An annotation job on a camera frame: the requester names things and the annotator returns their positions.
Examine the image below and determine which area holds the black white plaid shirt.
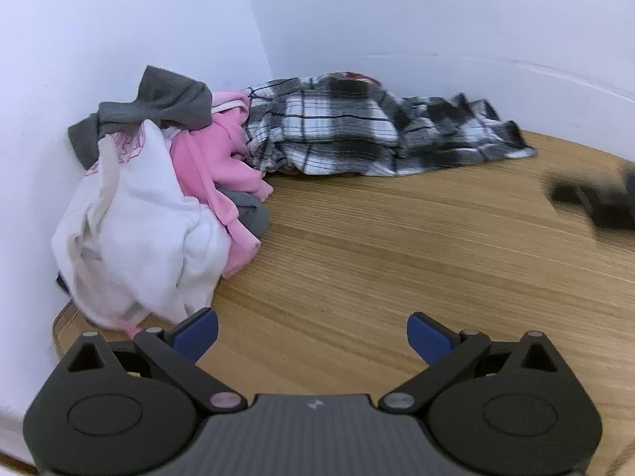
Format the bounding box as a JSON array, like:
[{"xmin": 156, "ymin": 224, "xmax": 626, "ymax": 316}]
[{"xmin": 244, "ymin": 72, "xmax": 535, "ymax": 176}]

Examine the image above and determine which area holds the white garment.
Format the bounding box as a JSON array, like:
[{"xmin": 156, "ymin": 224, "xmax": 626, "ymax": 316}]
[{"xmin": 52, "ymin": 121, "xmax": 230, "ymax": 331}]

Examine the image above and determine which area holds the grey sweatshirt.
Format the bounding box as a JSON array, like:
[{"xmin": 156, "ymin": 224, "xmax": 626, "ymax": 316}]
[{"xmin": 67, "ymin": 64, "xmax": 271, "ymax": 237}]

